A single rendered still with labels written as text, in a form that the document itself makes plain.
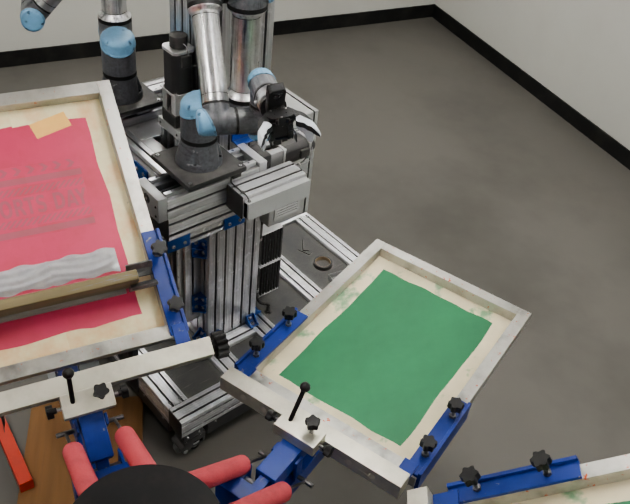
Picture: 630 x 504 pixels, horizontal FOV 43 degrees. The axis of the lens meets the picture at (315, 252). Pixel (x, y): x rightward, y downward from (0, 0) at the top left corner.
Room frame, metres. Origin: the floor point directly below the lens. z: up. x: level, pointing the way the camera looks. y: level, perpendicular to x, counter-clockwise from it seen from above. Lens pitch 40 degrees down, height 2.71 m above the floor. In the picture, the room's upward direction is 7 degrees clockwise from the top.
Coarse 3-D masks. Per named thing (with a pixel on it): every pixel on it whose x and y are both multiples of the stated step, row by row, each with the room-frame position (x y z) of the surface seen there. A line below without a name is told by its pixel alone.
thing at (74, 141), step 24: (72, 120) 1.95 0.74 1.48; (24, 144) 1.84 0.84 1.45; (48, 144) 1.87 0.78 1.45; (72, 144) 1.89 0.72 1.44; (96, 168) 1.85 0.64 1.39; (96, 192) 1.79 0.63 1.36; (96, 216) 1.73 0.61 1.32; (48, 240) 1.63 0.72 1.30; (72, 240) 1.65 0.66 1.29; (96, 240) 1.67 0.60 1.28; (120, 240) 1.69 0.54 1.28; (120, 264) 1.63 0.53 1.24; (72, 312) 1.48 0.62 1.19; (96, 312) 1.50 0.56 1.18; (120, 312) 1.52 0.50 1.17
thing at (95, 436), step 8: (88, 416) 1.22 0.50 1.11; (96, 416) 1.22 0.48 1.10; (80, 424) 1.19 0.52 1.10; (88, 424) 1.20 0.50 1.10; (96, 424) 1.20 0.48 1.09; (104, 424) 1.21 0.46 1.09; (80, 432) 1.20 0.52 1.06; (88, 432) 1.18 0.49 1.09; (96, 432) 1.19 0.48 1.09; (104, 432) 1.19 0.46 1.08; (88, 440) 1.17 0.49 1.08; (96, 440) 1.17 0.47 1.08; (104, 440) 1.18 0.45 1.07; (88, 448) 1.15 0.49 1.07; (96, 448) 1.16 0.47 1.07; (104, 448) 1.16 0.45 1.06; (112, 448) 1.17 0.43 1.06; (88, 456) 1.14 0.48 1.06; (96, 456) 1.14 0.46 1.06; (104, 456) 1.15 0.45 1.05; (112, 456) 1.16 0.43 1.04
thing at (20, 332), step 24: (0, 144) 1.82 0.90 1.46; (0, 168) 1.76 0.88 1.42; (24, 240) 1.61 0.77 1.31; (0, 264) 1.53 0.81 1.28; (24, 264) 1.55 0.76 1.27; (48, 288) 1.52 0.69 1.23; (48, 312) 1.46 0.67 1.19; (0, 336) 1.38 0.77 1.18; (24, 336) 1.39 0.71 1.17; (48, 336) 1.41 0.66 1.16
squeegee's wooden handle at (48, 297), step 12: (108, 276) 1.52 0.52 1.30; (120, 276) 1.53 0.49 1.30; (132, 276) 1.54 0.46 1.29; (60, 288) 1.45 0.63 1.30; (72, 288) 1.46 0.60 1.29; (84, 288) 1.47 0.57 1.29; (96, 288) 1.48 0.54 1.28; (108, 288) 1.51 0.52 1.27; (120, 288) 1.54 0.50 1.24; (0, 300) 1.38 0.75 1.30; (12, 300) 1.39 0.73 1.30; (24, 300) 1.40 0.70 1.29; (36, 300) 1.41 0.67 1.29; (48, 300) 1.42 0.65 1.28; (60, 300) 1.45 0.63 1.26; (72, 300) 1.48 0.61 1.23; (0, 312) 1.37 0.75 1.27; (12, 312) 1.39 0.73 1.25
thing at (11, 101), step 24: (0, 96) 1.91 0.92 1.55; (24, 96) 1.94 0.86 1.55; (48, 96) 1.96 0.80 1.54; (72, 96) 1.99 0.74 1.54; (96, 96) 2.03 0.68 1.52; (120, 120) 1.97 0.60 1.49; (120, 144) 1.91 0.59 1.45; (120, 168) 1.86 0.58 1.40; (144, 216) 1.75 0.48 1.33; (144, 336) 1.46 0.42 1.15; (168, 336) 1.48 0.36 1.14; (48, 360) 1.34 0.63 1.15; (72, 360) 1.35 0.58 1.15; (0, 384) 1.27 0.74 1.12
